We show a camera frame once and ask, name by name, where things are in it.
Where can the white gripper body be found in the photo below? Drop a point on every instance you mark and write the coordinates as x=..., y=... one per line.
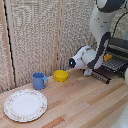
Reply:
x=88, y=72

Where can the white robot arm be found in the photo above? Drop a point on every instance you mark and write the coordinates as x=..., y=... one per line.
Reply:
x=100, y=30

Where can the yellow bowl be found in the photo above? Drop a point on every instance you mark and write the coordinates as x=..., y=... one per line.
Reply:
x=61, y=75

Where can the black dish rack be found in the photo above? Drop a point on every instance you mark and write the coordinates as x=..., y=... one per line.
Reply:
x=115, y=60

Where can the white rounded blurry object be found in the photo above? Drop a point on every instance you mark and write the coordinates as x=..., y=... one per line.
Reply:
x=125, y=75
x=122, y=118

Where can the woven screen panel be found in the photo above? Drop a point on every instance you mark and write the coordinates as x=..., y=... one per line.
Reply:
x=33, y=36
x=76, y=26

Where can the blue mug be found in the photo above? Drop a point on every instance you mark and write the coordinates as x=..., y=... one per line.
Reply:
x=39, y=81

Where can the white plate with floral rim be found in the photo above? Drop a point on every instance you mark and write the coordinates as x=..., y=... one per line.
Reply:
x=25, y=105

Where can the wooden screen post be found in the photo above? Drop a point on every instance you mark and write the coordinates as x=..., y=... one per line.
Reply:
x=59, y=36
x=7, y=46

